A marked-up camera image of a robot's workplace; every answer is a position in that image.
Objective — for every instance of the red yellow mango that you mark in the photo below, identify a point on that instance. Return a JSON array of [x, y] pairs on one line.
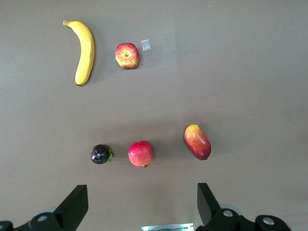
[[197, 142]]

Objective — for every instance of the yellow banana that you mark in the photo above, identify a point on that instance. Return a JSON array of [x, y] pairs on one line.
[[85, 48]]

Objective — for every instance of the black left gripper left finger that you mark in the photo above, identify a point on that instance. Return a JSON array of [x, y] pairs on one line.
[[72, 207]]

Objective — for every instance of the dark purple eggplant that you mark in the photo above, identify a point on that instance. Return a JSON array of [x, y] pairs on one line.
[[99, 154]]

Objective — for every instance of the red yellow apple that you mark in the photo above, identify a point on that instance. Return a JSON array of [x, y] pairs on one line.
[[127, 55]]

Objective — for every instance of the clear tape piece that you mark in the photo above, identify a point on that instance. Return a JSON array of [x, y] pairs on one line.
[[146, 45]]

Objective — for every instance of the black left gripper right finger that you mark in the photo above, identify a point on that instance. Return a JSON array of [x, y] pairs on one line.
[[207, 207]]

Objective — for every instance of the red pomegranate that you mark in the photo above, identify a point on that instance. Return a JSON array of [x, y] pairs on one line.
[[140, 154]]

